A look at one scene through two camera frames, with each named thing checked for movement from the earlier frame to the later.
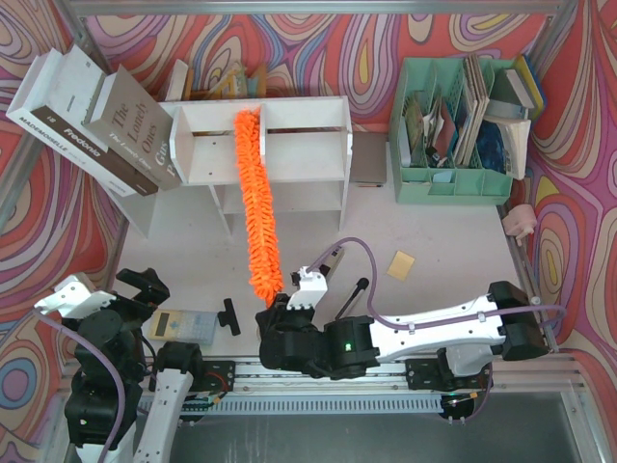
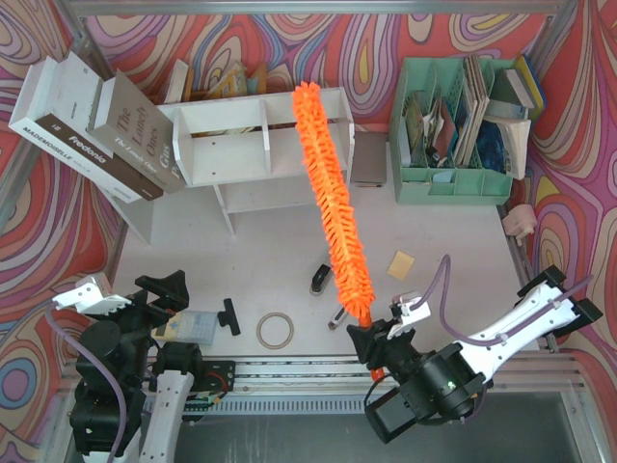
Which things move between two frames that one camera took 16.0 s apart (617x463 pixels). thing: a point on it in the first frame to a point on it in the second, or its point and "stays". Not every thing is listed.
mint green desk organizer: x=433 y=133 stays
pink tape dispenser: x=519 y=221 stays
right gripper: x=269 y=325 to x=378 y=341
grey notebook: x=369 y=157 stays
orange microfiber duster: x=264 y=260 to x=338 y=205
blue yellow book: x=532 y=82 stays
